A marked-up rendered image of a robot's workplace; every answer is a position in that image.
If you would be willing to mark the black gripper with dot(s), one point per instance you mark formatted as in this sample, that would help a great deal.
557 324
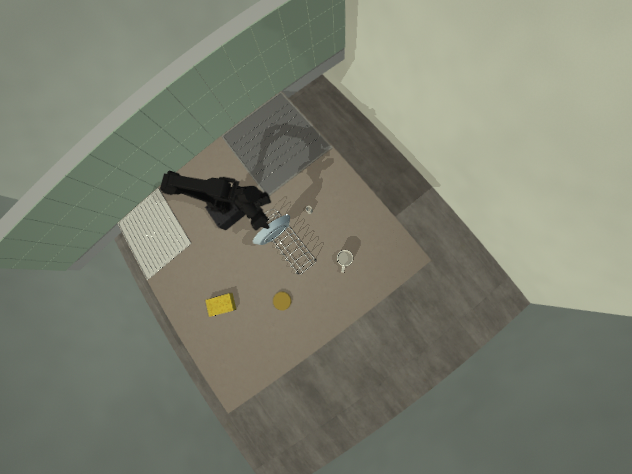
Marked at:
257 221

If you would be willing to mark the yellow sponge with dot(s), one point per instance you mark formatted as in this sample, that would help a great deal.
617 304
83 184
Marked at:
221 304

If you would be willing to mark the beige ribbed draining mat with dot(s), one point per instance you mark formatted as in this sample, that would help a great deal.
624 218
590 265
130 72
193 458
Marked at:
153 234

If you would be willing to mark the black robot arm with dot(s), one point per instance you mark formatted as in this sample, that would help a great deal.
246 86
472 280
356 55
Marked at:
216 190

